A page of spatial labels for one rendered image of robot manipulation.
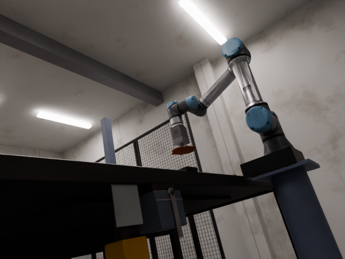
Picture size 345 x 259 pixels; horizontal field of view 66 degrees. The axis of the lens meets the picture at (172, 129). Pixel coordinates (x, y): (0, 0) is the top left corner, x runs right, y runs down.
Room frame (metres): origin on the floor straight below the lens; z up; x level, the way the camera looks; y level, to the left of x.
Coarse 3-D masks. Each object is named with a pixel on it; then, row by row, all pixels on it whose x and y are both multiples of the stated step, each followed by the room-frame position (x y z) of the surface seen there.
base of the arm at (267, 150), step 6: (270, 138) 1.30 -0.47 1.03; (276, 138) 1.29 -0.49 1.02; (282, 138) 1.29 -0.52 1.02; (264, 144) 1.34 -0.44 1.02; (270, 144) 1.30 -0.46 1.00; (276, 144) 1.28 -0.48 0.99; (282, 144) 1.28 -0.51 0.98; (288, 144) 1.29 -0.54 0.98; (264, 150) 1.34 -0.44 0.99; (270, 150) 1.30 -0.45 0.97; (276, 150) 1.28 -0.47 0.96
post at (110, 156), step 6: (102, 120) 3.24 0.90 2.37; (108, 120) 3.26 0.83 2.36; (102, 126) 3.25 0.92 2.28; (108, 126) 3.25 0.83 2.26; (102, 132) 3.26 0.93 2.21; (108, 132) 3.24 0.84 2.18; (108, 138) 3.23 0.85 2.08; (108, 144) 3.22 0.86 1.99; (108, 150) 3.21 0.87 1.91; (108, 156) 3.22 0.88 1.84; (114, 156) 3.28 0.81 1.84; (108, 162) 3.23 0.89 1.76; (114, 162) 3.27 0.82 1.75
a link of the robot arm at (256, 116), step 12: (228, 48) 1.17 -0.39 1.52; (240, 48) 1.15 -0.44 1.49; (228, 60) 1.20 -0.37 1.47; (240, 60) 1.18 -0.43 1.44; (240, 72) 1.19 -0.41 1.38; (240, 84) 1.21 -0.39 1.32; (252, 84) 1.18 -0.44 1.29; (252, 96) 1.18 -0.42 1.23; (252, 108) 1.17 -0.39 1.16; (264, 108) 1.15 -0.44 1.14; (252, 120) 1.18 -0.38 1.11; (264, 120) 1.16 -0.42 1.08; (264, 132) 1.23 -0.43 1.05
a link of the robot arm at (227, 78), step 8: (224, 72) 1.36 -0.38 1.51; (232, 72) 1.34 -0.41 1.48; (224, 80) 1.37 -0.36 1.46; (232, 80) 1.38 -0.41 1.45; (216, 88) 1.40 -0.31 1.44; (224, 88) 1.41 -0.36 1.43; (208, 96) 1.43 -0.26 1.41; (216, 96) 1.44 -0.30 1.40; (200, 104) 1.46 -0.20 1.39; (208, 104) 1.47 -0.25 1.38; (200, 112) 1.49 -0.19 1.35
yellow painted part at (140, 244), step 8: (112, 200) 0.79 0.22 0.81; (112, 208) 0.79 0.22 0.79; (120, 232) 0.78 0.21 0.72; (128, 232) 0.80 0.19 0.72; (120, 240) 0.74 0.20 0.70; (128, 240) 0.75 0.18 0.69; (136, 240) 0.77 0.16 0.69; (144, 240) 0.80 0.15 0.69; (112, 248) 0.76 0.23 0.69; (120, 248) 0.74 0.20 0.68; (128, 248) 0.75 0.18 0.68; (136, 248) 0.77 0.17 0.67; (144, 248) 0.79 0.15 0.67; (112, 256) 0.76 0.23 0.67; (120, 256) 0.74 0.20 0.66; (128, 256) 0.74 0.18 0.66; (136, 256) 0.76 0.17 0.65; (144, 256) 0.79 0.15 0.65
